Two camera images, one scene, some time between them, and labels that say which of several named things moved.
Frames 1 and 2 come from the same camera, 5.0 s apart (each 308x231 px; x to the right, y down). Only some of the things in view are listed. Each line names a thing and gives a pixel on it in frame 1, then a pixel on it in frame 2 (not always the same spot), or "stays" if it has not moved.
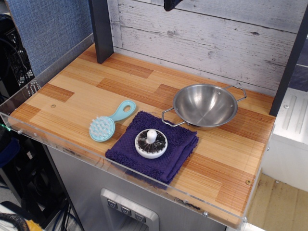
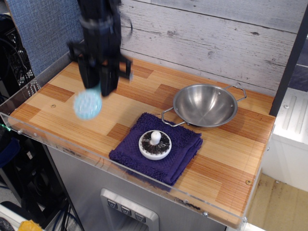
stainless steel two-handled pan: [206, 106] stays
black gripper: [170, 5] to [102, 44]
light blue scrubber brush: [102, 129] to [87, 103]
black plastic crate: [18, 80] stays
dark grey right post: [300, 38] stays
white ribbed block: [291, 120] stays
